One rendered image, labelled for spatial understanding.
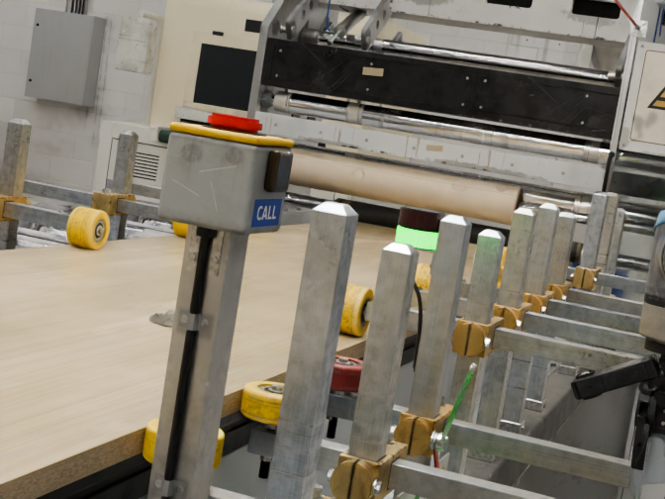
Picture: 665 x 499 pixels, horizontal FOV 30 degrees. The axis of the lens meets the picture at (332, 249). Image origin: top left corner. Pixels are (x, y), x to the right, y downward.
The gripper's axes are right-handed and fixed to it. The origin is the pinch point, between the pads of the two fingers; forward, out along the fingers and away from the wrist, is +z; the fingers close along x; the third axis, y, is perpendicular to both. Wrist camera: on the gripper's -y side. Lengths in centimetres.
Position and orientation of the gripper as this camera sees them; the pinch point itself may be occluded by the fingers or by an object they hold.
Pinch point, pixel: (631, 490)
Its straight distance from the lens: 168.8
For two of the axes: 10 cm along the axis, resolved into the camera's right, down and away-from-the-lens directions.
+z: -1.4, 9.9, 0.9
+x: 3.4, -0.4, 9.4
